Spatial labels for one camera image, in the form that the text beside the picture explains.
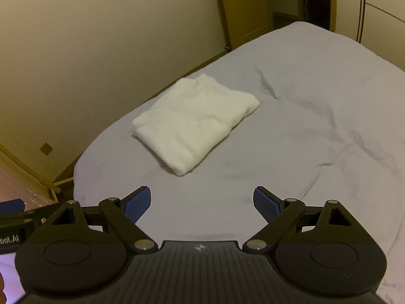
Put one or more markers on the dark wall socket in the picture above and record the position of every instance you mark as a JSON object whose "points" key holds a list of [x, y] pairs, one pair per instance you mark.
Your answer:
{"points": [[46, 148]]}

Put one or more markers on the grey bed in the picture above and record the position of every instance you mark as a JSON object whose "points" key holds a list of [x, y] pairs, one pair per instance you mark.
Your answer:
{"points": [[300, 133]]}

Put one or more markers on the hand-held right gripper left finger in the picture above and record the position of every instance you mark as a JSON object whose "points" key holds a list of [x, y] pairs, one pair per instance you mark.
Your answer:
{"points": [[136, 204]]}

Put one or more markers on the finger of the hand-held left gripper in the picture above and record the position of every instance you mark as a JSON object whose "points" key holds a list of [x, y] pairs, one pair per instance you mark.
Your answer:
{"points": [[11, 206]]}

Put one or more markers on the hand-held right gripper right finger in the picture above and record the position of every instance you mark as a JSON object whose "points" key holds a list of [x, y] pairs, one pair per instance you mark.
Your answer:
{"points": [[266, 204]]}

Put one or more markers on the pale bed frame rail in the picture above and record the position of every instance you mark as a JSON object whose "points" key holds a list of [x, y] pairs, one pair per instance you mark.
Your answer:
{"points": [[61, 182]]}

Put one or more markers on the olive door frame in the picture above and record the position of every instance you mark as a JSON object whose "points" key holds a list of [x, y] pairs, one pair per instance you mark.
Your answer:
{"points": [[333, 0]]}

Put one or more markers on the cream knit sweater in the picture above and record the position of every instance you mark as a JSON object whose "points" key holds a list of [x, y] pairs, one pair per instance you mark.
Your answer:
{"points": [[189, 123]]}

